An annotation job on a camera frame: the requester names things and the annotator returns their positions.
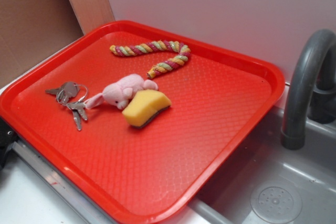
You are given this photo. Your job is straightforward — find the pink plush bunny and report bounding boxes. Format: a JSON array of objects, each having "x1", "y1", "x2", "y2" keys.
[{"x1": 85, "y1": 74, "x2": 159, "y2": 110}]

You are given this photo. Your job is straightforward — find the yellow sponge with dark pad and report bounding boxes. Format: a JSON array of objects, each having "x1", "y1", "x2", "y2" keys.
[{"x1": 122, "y1": 90, "x2": 172, "y2": 128}]

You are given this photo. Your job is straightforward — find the red plastic tray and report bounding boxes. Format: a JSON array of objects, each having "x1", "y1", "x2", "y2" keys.
[{"x1": 1, "y1": 21, "x2": 285, "y2": 223}]

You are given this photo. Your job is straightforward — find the grey plastic sink basin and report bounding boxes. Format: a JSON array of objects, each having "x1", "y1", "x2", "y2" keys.
[{"x1": 190, "y1": 108, "x2": 335, "y2": 223}]

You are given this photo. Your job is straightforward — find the grey plastic faucet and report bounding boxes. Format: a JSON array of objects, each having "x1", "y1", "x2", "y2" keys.
[{"x1": 281, "y1": 29, "x2": 335, "y2": 150}]

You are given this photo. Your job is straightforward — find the black object at left edge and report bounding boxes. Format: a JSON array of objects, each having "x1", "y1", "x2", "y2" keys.
[{"x1": 0, "y1": 119, "x2": 17, "y2": 170}]

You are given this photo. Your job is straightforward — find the multicolour twisted rope toy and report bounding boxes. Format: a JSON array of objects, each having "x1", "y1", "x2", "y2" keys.
[{"x1": 109, "y1": 40, "x2": 191, "y2": 79}]

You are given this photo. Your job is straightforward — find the silver keys on ring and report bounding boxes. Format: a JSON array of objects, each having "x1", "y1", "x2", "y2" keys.
[{"x1": 45, "y1": 81, "x2": 89, "y2": 131}]

